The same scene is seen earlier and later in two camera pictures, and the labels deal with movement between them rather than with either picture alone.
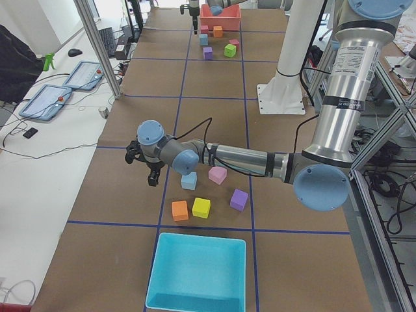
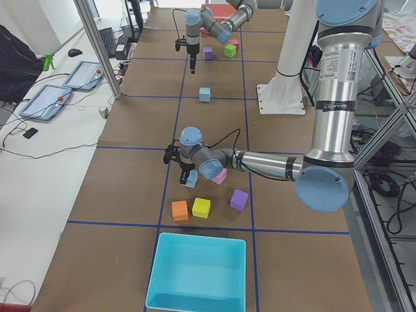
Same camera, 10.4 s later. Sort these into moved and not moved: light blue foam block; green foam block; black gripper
Moved: black gripper; light blue foam block
Not moved: green foam block
